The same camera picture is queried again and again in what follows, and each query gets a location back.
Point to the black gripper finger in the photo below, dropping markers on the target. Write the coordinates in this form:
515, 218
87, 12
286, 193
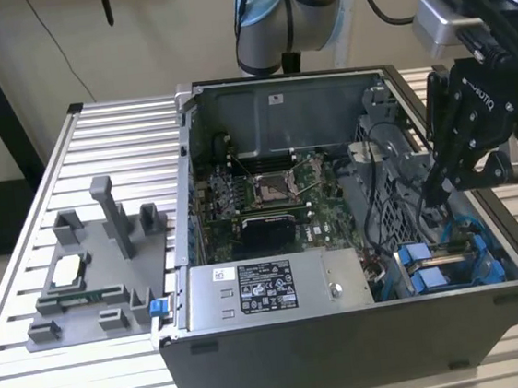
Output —
440, 128
484, 177

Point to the black RAM slot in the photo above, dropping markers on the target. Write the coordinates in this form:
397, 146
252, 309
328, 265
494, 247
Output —
269, 203
260, 163
261, 169
270, 208

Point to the grey metal drive cage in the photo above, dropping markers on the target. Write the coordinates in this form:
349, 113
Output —
377, 177

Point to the green motherboard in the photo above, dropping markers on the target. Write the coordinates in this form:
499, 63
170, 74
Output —
329, 205

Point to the CPU socket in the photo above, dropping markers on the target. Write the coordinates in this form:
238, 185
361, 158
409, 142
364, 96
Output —
268, 188

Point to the thin metal locking lever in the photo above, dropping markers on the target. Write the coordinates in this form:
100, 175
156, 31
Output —
243, 167

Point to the black graphics card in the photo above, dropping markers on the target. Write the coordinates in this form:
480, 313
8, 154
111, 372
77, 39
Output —
267, 232

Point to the black PC case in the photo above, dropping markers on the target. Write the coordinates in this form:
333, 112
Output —
304, 360

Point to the silver power supply unit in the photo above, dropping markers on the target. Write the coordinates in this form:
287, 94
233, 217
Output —
205, 297

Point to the blue plastic latch tab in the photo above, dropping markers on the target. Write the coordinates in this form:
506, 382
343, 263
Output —
158, 306

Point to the grey parts rack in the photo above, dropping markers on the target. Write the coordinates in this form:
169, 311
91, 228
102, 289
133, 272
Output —
110, 274

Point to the green RAM stick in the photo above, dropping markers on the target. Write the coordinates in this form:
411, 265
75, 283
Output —
98, 295

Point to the silver CPU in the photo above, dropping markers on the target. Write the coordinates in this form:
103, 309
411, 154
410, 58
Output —
68, 271

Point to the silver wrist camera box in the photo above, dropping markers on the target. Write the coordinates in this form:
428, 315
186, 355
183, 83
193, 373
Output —
435, 22

